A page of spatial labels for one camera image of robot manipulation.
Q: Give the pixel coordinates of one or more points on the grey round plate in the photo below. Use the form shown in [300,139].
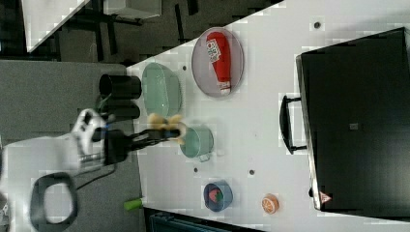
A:
[202,70]

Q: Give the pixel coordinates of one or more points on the red plush ketchup bottle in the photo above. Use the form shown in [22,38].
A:
[218,50]

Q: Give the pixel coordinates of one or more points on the orange slice toy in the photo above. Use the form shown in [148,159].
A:
[270,204]

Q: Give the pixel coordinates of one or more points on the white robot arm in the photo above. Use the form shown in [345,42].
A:
[29,168]

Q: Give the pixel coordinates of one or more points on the green slotted spatula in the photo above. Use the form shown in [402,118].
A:
[101,103]

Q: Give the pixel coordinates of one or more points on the black cylindrical holder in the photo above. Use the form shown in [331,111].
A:
[121,87]
[122,109]

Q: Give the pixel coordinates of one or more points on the red toy in blue cup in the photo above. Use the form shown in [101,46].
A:
[215,195]

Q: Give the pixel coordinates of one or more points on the yellow plush peeled banana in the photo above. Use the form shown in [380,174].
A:
[157,122]

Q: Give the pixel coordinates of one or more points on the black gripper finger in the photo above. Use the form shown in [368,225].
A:
[152,136]

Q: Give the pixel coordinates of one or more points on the green mug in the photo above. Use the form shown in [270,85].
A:
[199,143]

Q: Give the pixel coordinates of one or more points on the blue cup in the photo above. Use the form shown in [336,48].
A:
[227,196]

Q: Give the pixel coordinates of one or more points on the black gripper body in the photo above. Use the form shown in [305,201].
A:
[117,146]

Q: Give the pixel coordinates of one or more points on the green marker pen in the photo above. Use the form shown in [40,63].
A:
[133,204]

